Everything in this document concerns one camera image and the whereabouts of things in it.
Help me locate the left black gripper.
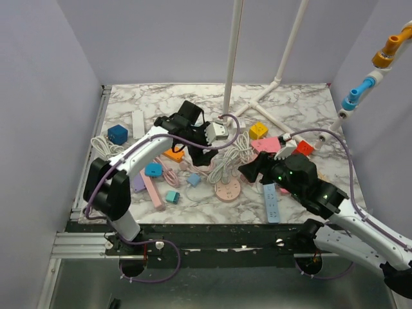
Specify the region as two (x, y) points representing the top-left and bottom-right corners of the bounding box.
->
(183, 122), (219, 167)

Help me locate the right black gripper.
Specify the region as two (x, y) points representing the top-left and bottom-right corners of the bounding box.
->
(238, 150), (303, 198)

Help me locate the pink triangular socket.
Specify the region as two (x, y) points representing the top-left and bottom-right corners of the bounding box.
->
(250, 136), (281, 153)

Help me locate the white cable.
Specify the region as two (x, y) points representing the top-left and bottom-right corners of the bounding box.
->
(90, 134), (126, 160)
(207, 129), (258, 184)

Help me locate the red cube socket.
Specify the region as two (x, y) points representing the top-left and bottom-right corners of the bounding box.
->
(296, 140), (315, 156)

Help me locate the light blue power strip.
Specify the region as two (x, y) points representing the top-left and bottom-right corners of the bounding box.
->
(263, 183), (281, 224)

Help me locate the blue small plug adapter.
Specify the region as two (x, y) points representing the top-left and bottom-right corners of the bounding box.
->
(144, 162), (163, 177)

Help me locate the white power strip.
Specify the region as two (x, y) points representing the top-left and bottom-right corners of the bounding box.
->
(131, 110), (145, 140)

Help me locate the teal small plug adapter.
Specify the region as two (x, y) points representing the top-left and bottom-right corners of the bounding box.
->
(165, 191), (181, 205)

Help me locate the pink long power strip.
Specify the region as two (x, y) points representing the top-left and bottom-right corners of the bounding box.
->
(140, 171), (165, 211)

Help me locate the purple power strip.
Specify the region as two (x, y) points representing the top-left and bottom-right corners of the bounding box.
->
(131, 173), (146, 192)

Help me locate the dark blue cube socket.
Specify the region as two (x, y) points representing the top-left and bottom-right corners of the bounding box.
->
(108, 124), (128, 145)

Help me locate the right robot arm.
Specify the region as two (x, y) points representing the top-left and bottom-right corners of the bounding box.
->
(238, 152), (411, 298)

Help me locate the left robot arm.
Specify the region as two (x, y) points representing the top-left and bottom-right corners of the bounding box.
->
(83, 100), (229, 254)

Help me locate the orange white cube socket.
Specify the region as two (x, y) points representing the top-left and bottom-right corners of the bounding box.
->
(163, 149), (185, 163)

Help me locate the yellow cube socket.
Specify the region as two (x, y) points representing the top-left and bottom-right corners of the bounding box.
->
(248, 122), (268, 140)

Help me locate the light blue small plug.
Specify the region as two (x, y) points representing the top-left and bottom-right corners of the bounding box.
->
(187, 173), (201, 187)

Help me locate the pink round socket base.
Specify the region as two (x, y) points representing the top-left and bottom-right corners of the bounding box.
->
(214, 178), (241, 203)

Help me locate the white PVC pipe stand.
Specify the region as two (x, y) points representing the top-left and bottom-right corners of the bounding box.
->
(220, 0), (310, 129)

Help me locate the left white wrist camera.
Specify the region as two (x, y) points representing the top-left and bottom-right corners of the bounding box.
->
(205, 122), (229, 144)

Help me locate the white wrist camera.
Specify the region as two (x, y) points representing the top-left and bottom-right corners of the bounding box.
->
(205, 122), (229, 144)
(274, 133), (297, 160)

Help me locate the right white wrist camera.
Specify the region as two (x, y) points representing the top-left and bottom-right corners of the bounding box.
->
(274, 133), (297, 160)

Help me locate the pink coiled cable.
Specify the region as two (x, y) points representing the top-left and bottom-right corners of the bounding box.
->
(160, 160), (187, 188)

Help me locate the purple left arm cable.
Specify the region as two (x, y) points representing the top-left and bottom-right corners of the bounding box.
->
(84, 113), (241, 241)

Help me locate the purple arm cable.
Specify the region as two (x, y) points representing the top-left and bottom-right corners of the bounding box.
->
(283, 127), (412, 252)
(84, 113), (241, 241)

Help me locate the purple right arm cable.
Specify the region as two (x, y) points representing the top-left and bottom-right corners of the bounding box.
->
(283, 127), (412, 252)

